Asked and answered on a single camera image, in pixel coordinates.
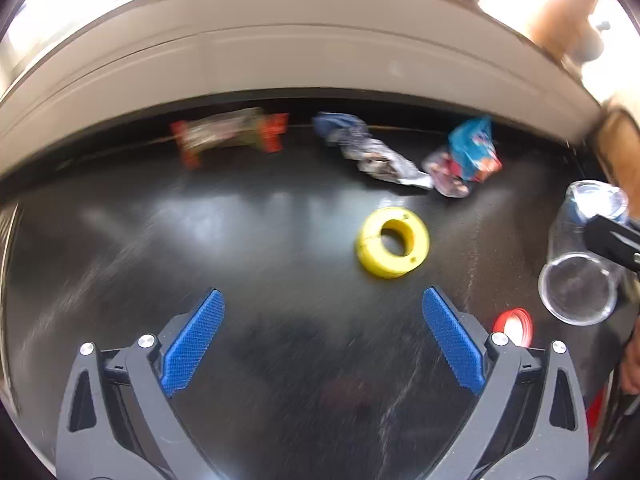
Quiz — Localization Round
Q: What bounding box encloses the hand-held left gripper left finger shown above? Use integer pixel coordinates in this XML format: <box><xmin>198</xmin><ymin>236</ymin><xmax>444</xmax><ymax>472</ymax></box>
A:
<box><xmin>56</xmin><ymin>287</ymin><xmax>226</xmax><ymax>480</ymax></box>

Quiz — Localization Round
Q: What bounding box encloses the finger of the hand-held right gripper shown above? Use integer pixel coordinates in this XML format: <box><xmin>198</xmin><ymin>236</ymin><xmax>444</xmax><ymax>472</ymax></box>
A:
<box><xmin>584</xmin><ymin>214</ymin><xmax>640</xmax><ymax>273</ymax></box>

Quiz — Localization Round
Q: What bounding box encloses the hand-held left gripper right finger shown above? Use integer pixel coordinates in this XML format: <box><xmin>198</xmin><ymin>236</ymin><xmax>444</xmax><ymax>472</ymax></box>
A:
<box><xmin>421</xmin><ymin>286</ymin><xmax>590</xmax><ymax>480</ymax></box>

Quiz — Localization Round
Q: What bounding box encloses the clear plastic cup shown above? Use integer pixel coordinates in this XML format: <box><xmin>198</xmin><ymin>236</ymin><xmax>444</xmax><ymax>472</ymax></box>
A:
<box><xmin>537</xmin><ymin>180</ymin><xmax>630</xmax><ymax>326</ymax></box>

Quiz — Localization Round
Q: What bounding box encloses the yellow plastic ring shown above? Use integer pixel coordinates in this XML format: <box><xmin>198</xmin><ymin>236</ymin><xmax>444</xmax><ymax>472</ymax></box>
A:
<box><xmin>356</xmin><ymin>206</ymin><xmax>431</xmax><ymax>279</ymax></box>

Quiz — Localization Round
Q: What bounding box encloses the red plastic bin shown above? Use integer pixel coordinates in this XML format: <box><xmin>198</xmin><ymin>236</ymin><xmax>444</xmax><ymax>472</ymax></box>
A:
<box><xmin>585</xmin><ymin>390</ymin><xmax>607</xmax><ymax>442</ymax></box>

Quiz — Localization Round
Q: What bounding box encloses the person's right forearm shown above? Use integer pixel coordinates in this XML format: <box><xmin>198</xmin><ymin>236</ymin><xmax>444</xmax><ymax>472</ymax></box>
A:
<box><xmin>619</xmin><ymin>320</ymin><xmax>640</xmax><ymax>396</ymax></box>

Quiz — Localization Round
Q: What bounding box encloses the red round lid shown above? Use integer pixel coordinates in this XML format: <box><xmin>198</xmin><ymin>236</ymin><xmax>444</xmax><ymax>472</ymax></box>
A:
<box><xmin>492</xmin><ymin>307</ymin><xmax>535</xmax><ymax>348</ymax></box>

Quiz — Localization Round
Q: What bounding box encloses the large wooden cutting board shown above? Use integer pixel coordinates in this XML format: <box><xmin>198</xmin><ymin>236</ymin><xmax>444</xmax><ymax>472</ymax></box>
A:
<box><xmin>597</xmin><ymin>95</ymin><xmax>640</xmax><ymax>211</ymax></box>

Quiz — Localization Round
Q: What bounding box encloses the blue orange snack wrapper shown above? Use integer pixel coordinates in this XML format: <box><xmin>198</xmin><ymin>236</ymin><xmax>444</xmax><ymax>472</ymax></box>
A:
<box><xmin>421</xmin><ymin>116</ymin><xmax>502</xmax><ymax>198</ymax></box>

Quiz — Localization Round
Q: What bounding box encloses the white mortar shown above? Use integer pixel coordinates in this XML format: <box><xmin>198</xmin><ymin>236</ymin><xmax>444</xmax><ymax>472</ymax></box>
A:
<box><xmin>575</xmin><ymin>20</ymin><xmax>615</xmax><ymax>68</ymax></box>

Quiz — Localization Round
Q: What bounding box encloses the crumpled blue grey wrapper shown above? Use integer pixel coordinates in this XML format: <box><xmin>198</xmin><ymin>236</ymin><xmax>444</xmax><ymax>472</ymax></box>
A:
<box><xmin>312</xmin><ymin>112</ymin><xmax>433</xmax><ymax>191</ymax></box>

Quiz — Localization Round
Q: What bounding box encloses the brown orange snack wrapper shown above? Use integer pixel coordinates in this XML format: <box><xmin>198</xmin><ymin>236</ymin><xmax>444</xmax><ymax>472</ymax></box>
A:
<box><xmin>170</xmin><ymin>107</ymin><xmax>290</xmax><ymax>168</ymax></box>

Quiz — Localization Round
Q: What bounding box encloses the wooden utensil holder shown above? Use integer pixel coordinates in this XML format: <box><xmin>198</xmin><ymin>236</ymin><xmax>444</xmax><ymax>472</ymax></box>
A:
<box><xmin>530</xmin><ymin>0</ymin><xmax>601</xmax><ymax>61</ymax></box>

